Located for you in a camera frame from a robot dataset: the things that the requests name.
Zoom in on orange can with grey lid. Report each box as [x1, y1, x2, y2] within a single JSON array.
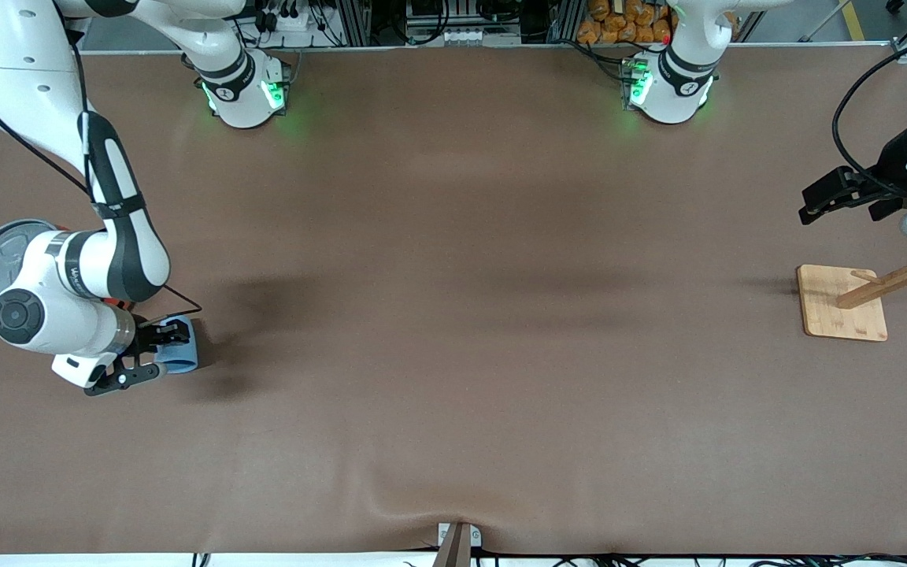
[[0, 219, 120, 308]]

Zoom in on light blue plastic cup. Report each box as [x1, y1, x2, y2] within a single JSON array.
[[156, 315, 199, 374]]

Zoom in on black base power cable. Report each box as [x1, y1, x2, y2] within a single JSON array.
[[568, 38, 629, 83]]

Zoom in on white terminal block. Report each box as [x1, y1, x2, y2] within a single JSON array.
[[439, 28, 523, 46]]

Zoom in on white power strip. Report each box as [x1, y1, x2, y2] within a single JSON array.
[[261, 6, 314, 34]]

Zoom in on bag of orange snacks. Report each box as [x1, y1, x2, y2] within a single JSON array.
[[577, 0, 675, 45]]

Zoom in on wooden mug tree stand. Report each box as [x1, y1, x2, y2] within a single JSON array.
[[797, 234, 907, 343]]

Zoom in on brown table cover sheet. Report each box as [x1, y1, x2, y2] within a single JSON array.
[[0, 43, 907, 556]]

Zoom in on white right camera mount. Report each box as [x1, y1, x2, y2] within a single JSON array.
[[51, 354, 120, 388]]

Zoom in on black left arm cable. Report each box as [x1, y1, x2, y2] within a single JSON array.
[[831, 31, 907, 198]]

